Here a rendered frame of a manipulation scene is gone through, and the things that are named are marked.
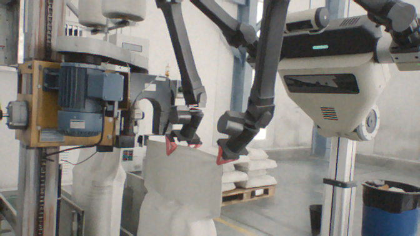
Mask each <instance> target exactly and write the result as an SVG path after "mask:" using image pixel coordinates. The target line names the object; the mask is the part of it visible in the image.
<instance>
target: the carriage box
mask: <svg viewBox="0 0 420 236"><path fill-rule="evenodd" d="M45 67H50V68H56V69H60V68H61V64H59V63H53V62H48V61H37V60H33V61H31V62H24V63H23V64H22V63H21V62H19V63H18V66H17V70H16V72H17V99H16V100H19V101H24V102H26V104H27V125H26V128H25V129H23V130H16V132H15V139H16V140H19V141H21V142H23V143H25V144H27V145H30V147H49V146H75V145H94V144H97V143H98V142H99V141H100V138H101V133H100V134H99V135H97V136H92V137H75V136H68V135H65V136H64V141H54V142H41V129H58V111H61V110H62V107H60V106H58V101H59V92H50V91H43V69H44V68H45ZM105 72H107V73H113V72H115V73H119V71H113V70H112V69H105ZM26 73H32V94H22V83H23V74H26ZM116 124H117V117H116V118H112V117H104V135H103V139H102V142H101V143H100V144H99V145H115V136H116ZM101 132H102V131H101Z"/></svg>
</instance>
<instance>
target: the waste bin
mask: <svg viewBox="0 0 420 236"><path fill-rule="evenodd" d="M360 184H361V185H363V187H362V202H363V203H362V225H361V236H417V234H418V230H419V220H420V187H418V186H415V185H413V184H407V183H404V182H396V181H391V180H377V179H368V180H363V181H361V183H360ZM383 185H388V187H389V189H390V188H396V189H401V190H403V191H404V192H398V191H392V190H384V189H379V186H380V187H381V186H383ZM414 191H415V192H414Z"/></svg>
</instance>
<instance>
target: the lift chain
mask: <svg viewBox="0 0 420 236"><path fill-rule="evenodd" d="M49 1H51V2H49ZM49 5H51V7H50V6H49ZM53 6H54V0H47V20H46V22H47V24H46V30H47V32H46V50H45V61H49V62H51V54H52V50H51V48H52V38H53V34H52V31H53V9H54V8H53ZM49 9H50V10H52V11H49ZM49 14H51V16H50V15H49ZM48 18H51V19H48ZM49 22H50V24H49ZM48 27H51V28H48ZM48 31H50V32H51V33H49V32H48ZM48 36H51V37H48ZM48 39H50V41H48ZM47 44H50V46H48V45H47ZM48 48H49V49H48ZM47 52H49V53H50V54H47ZM47 57H49V58H47ZM41 149H42V151H41V156H43V155H46V154H47V147H41ZM43 149H45V150H43ZM43 153H45V154H43ZM43 162H45V163H43ZM43 165H44V167H43ZM42 170H44V171H42ZM43 174H44V175H43ZM43 177H44V179H42V178H43ZM39 182H40V183H39V203H38V206H39V208H38V218H37V222H38V225H37V236H39V235H41V236H43V231H44V224H43V223H44V203H45V199H44V198H45V191H44V190H45V187H46V184H45V182H46V160H43V159H42V158H41V175H40V176H39ZM42 182H43V184H42ZM42 186H44V187H42ZM42 190H43V192H42ZM41 194H43V195H41ZM41 198H42V199H41ZM42 202H43V204H40V203H42ZM40 207H41V208H40ZM40 211H42V212H40ZM40 215H41V216H40ZM39 219H41V220H39ZM39 223H41V224H39ZM39 227H41V228H39ZM39 231H41V232H39Z"/></svg>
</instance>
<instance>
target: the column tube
mask: <svg viewBox="0 0 420 236"><path fill-rule="evenodd" d="M26 1H27V0H26ZM26 1H25V18H24V51H23V62H31V61H33V60H37V61H45V50H46V32H47V30H46V24H47V22H46V20H47V6H48V0H29V1H28V18H27V32H26ZM53 8H54V9H53V23H52V48H51V50H52V54H51V62H53V63H59V64H60V63H63V62H64V55H62V54H57V53H56V38H57V37H58V36H65V25H66V0H54V6H53ZM32 85H33V74H32V73H26V74H23V75H22V94H32ZM41 151H42V149H41V147H30V145H27V144H25V143H23V142H21V141H19V166H18V183H17V215H16V233H15V236H37V233H38V208H39V206H38V203H39V183H40V182H39V176H40V175H41ZM59 151H60V146H49V147H47V154H51V153H54V152H59ZM59 155H60V153H59V154H54V155H50V156H47V157H46V158H49V159H51V160H54V162H51V161H46V182H45V184H46V187H45V190H44V191H45V198H44V199H45V203H44V223H43V224H44V231H43V232H42V236H56V211H57V197H58V180H59Z"/></svg>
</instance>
